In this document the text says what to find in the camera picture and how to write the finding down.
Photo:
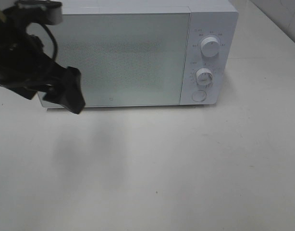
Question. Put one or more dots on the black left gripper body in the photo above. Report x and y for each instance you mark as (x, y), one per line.
(26, 70)

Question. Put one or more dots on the white microwave door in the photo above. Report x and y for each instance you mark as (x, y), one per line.
(125, 59)

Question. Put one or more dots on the round white door button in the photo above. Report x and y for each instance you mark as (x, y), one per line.
(199, 96)

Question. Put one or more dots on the white microwave knob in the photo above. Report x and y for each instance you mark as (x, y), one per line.
(210, 46)
(203, 76)

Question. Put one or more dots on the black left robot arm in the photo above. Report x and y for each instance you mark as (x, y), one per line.
(24, 67)

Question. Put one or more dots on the white microwave oven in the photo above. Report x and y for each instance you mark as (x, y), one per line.
(207, 17)

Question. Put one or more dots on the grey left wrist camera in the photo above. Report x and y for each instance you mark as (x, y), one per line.
(46, 12)

